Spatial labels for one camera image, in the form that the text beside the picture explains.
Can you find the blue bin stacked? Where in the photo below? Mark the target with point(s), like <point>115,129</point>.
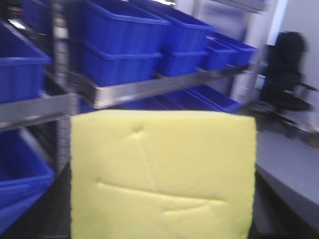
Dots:
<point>115,28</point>
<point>113,69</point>

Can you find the blue bin lower left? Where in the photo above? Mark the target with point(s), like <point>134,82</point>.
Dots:
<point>24,177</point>

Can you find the blue bin lower stacked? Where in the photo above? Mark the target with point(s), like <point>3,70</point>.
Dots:
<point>113,69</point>

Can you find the blue bin upper stacked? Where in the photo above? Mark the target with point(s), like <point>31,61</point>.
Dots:
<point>115,28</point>

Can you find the yellow foam block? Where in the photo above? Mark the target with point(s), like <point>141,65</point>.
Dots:
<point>162,175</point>

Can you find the black office chair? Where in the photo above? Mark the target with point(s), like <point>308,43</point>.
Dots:
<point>282,76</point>

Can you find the stainless steel shelf rack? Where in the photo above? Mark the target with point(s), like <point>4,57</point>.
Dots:
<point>63,85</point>

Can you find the blue bin far left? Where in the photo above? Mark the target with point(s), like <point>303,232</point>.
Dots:
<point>22,66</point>

